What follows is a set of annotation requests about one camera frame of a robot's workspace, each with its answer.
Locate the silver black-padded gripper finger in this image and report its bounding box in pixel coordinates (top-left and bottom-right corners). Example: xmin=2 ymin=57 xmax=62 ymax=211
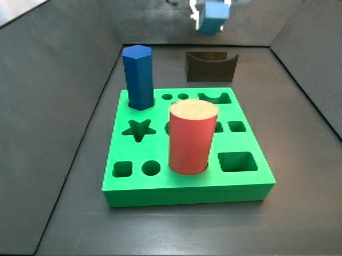
xmin=189 ymin=0 xmax=199 ymax=29

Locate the light blue rectangular block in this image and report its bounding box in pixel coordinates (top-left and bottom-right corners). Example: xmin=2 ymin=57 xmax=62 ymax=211
xmin=198 ymin=1 xmax=230 ymax=36

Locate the black curved fixture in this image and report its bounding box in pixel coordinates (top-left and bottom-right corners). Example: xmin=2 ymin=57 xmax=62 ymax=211
xmin=186 ymin=52 xmax=239 ymax=82

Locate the green shape-sorter board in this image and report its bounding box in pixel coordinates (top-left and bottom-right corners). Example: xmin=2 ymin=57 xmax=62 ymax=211
xmin=102 ymin=87 xmax=277 ymax=207

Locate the dark blue hexagonal peg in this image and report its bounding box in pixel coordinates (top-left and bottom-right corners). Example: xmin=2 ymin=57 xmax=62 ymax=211
xmin=122 ymin=45 xmax=154 ymax=110

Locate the red cylinder peg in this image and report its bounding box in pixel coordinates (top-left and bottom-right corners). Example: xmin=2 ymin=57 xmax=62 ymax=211
xmin=169 ymin=99 xmax=219 ymax=175

